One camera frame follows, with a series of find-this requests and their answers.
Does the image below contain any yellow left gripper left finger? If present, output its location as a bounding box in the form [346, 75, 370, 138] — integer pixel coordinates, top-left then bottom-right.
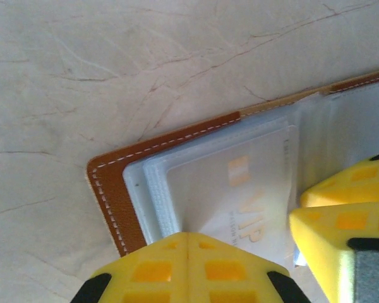
[71, 232, 189, 303]

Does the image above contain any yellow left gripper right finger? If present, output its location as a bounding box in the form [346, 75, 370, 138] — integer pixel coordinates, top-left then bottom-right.
[188, 232, 310, 303]

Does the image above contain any silver card gold VIP print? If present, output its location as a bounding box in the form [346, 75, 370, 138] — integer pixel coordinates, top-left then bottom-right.
[165, 126, 299, 266]

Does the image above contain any brown leather card holder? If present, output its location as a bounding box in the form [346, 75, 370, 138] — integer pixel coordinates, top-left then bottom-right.
[83, 64, 379, 275]

